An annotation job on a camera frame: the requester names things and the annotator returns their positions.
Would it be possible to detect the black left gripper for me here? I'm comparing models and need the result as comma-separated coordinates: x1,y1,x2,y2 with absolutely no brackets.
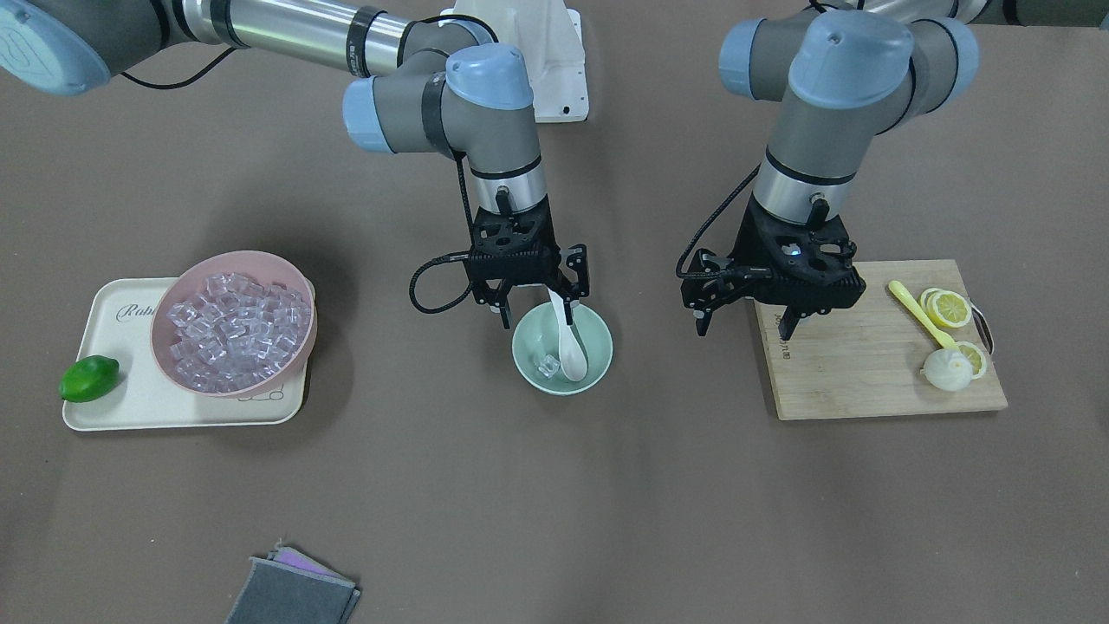
693,200,866,342

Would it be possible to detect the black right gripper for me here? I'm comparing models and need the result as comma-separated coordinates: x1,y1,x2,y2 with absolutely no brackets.
464,198,577,330

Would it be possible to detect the single clear ice cube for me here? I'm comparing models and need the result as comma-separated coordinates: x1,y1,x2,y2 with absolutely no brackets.
535,352,562,380

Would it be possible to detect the white ceramic spoon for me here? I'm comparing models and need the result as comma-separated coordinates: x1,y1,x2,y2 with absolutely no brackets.
548,289,587,382

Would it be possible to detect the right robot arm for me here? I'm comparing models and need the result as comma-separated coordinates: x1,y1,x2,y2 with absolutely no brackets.
3,1,589,328

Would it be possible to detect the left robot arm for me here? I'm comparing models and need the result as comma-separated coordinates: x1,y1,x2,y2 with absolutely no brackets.
676,1,985,340

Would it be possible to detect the mint green bowl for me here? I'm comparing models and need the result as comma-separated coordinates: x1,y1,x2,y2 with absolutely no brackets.
511,301,613,396

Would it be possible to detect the pink bowl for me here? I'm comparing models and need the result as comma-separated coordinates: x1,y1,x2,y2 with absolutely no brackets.
151,250,318,399

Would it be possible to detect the pile of clear ice cubes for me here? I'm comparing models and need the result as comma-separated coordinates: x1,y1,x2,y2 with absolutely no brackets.
165,273,314,393

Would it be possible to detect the bamboo cutting board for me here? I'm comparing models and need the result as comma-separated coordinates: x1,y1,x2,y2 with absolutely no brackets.
754,259,1008,421

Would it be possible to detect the yellow plastic knife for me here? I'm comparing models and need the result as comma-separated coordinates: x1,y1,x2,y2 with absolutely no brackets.
886,280,958,350

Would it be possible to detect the lemon slice stack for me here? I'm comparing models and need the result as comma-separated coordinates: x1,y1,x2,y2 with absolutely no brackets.
918,288,973,330

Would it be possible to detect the single lemon slice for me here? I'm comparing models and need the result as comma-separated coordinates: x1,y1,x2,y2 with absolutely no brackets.
955,341,990,380

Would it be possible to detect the purple cloth underneath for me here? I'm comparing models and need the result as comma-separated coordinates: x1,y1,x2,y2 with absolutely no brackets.
267,543,345,577

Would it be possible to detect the grey folded cloth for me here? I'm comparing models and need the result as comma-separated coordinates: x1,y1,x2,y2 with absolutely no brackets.
225,557,362,623

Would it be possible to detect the cream serving tray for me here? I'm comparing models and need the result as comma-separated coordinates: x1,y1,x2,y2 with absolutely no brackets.
62,277,308,432

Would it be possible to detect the green lime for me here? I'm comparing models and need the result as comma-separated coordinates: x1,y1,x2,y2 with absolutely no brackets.
58,354,121,403

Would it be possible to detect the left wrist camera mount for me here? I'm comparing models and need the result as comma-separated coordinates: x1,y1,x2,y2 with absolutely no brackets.
680,248,763,319

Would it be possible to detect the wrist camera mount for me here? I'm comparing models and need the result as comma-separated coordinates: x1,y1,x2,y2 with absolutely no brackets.
559,244,591,305
680,248,763,319

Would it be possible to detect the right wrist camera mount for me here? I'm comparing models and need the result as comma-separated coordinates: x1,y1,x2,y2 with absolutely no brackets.
559,244,591,305

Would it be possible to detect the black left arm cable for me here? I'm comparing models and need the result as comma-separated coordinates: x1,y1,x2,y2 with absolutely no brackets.
676,165,762,278

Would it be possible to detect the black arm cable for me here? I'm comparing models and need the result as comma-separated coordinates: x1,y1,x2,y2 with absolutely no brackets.
676,165,762,278
409,156,477,315

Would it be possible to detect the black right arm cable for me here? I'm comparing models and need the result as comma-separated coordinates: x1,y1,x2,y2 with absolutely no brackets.
409,156,477,315

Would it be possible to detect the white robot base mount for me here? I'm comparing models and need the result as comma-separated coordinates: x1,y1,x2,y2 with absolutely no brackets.
441,1,590,124

